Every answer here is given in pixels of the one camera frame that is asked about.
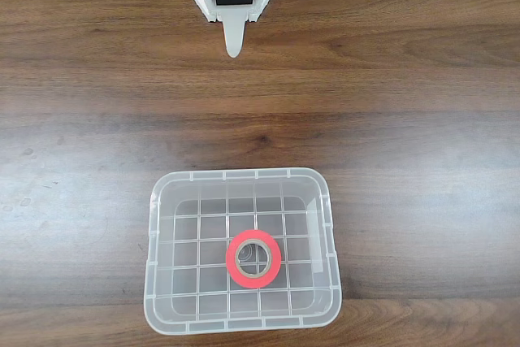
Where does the clear plastic storage box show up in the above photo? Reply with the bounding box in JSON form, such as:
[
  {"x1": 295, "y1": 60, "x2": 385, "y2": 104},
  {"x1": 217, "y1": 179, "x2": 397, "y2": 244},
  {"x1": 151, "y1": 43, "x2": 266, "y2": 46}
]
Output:
[{"x1": 142, "y1": 166, "x2": 344, "y2": 336}]

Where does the red tape roll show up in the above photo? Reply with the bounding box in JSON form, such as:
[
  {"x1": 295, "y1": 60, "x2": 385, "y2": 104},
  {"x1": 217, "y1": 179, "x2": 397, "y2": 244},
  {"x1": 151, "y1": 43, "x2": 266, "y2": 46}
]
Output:
[{"x1": 224, "y1": 229, "x2": 283, "y2": 290}]

